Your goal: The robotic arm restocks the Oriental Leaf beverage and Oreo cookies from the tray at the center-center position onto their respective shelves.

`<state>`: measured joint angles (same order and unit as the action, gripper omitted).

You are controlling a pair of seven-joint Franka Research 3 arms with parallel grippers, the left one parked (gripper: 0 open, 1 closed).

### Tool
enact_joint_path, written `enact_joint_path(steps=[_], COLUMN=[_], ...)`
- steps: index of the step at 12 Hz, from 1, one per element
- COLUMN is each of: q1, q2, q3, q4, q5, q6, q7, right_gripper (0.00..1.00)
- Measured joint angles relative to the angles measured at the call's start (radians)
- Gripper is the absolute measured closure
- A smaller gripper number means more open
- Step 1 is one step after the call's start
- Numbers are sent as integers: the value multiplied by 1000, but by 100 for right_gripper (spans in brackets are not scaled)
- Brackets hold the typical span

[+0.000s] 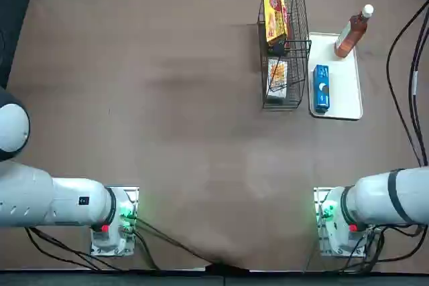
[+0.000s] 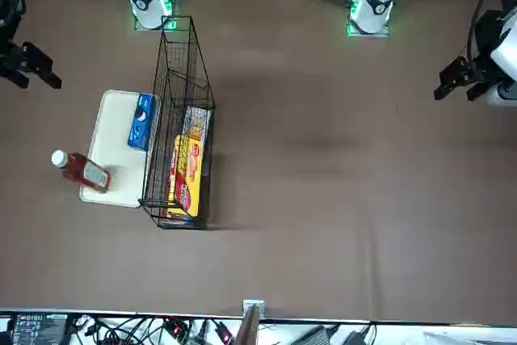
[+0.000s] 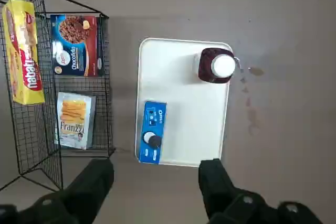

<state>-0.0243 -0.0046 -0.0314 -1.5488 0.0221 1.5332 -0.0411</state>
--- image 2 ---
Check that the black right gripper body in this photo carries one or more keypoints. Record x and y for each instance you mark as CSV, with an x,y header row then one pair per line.
x,y
8,30

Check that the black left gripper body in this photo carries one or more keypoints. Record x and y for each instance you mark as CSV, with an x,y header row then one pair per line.
x,y
482,38

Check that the blue Oreo cookie box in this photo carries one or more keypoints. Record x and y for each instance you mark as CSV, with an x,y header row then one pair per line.
x,y
141,123

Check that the cream plastic tray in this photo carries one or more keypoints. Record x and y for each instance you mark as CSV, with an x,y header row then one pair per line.
x,y
115,135

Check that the yellow cookie box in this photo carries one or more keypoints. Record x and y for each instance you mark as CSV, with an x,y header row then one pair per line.
x,y
190,175

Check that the black labelled power adapter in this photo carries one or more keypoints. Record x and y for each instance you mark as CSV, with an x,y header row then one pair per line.
x,y
36,331

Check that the small black power adapter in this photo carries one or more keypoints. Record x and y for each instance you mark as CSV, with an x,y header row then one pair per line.
x,y
355,339

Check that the grey power adapter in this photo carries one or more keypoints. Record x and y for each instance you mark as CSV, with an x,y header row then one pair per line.
x,y
317,337

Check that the black plug red light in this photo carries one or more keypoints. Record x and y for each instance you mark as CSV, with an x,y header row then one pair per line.
x,y
224,335
176,328

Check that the grey post bracket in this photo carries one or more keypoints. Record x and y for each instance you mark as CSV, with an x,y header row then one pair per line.
x,y
253,304

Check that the metal camera post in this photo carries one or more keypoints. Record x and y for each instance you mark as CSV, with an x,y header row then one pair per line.
x,y
247,329

